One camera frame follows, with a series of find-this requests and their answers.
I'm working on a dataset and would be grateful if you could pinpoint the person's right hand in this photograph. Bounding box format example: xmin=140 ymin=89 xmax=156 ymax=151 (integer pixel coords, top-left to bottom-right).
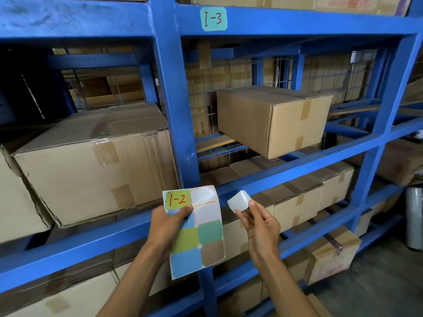
xmin=234 ymin=199 xmax=282 ymax=265

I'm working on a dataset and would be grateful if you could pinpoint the sheet of colourful labels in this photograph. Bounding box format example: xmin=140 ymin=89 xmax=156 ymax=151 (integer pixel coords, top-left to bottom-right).
xmin=162 ymin=185 xmax=226 ymax=280

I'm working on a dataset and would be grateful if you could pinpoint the purple taped printed cardboard box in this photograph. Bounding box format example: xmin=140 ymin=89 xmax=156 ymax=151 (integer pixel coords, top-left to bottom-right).
xmin=303 ymin=225 xmax=363 ymax=285

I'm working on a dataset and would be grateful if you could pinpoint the person's left hand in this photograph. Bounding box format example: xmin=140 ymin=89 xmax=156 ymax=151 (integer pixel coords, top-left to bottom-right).
xmin=145 ymin=204 xmax=195 ymax=260

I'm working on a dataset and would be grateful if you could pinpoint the person's left forearm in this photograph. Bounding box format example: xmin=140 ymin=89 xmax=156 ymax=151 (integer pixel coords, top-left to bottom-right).
xmin=97 ymin=244 xmax=169 ymax=317

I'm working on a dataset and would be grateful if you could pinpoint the person's right forearm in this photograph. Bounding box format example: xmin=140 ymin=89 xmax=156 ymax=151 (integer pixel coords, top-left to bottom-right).
xmin=253 ymin=257 xmax=319 ymax=317

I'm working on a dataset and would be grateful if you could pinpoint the clear film roll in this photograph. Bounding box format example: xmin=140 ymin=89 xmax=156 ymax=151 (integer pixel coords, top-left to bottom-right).
xmin=405 ymin=186 xmax=423 ymax=251

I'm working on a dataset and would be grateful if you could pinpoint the green label sticker 1-2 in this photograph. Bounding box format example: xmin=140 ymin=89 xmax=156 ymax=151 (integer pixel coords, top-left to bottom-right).
xmin=164 ymin=189 xmax=193 ymax=212

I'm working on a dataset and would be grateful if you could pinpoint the tan label sticker 1-5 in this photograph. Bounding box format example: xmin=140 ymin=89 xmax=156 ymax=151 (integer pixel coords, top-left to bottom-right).
xmin=227 ymin=190 xmax=252 ymax=214

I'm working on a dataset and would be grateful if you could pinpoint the pink printed cardboard box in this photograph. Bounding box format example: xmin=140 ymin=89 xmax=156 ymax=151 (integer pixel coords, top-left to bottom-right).
xmin=380 ymin=0 xmax=413 ymax=17

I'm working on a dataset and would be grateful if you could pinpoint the blue metal shelf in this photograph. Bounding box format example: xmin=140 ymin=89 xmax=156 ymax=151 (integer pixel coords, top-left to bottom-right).
xmin=0 ymin=0 xmax=423 ymax=317

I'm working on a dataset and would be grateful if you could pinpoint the green label sticker 1-3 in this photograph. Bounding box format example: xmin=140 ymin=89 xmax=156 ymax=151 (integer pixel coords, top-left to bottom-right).
xmin=200 ymin=6 xmax=228 ymax=32

